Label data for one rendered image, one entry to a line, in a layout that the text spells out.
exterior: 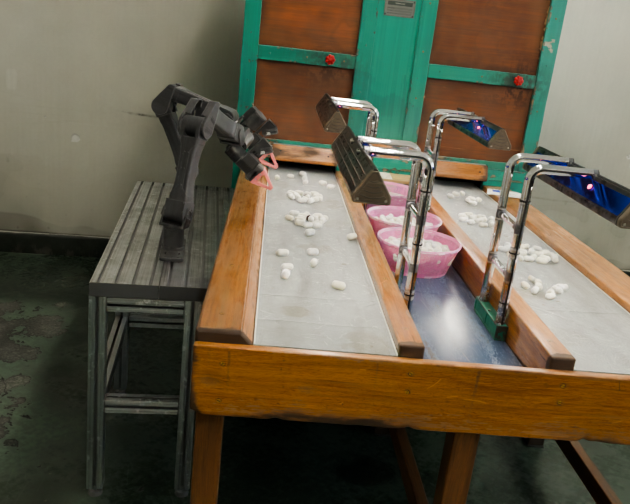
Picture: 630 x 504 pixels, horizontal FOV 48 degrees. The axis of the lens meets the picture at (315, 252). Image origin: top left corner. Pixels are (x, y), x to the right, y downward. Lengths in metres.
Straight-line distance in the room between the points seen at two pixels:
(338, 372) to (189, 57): 2.69
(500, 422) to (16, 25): 3.17
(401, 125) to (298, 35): 0.60
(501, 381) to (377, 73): 1.91
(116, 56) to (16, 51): 0.49
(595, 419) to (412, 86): 1.91
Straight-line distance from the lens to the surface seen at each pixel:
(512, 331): 1.79
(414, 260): 1.71
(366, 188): 1.42
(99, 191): 4.05
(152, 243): 2.26
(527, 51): 3.31
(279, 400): 1.49
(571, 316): 1.91
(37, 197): 4.13
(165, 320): 2.59
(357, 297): 1.76
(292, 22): 3.14
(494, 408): 1.57
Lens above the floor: 1.37
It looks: 18 degrees down
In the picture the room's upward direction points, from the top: 7 degrees clockwise
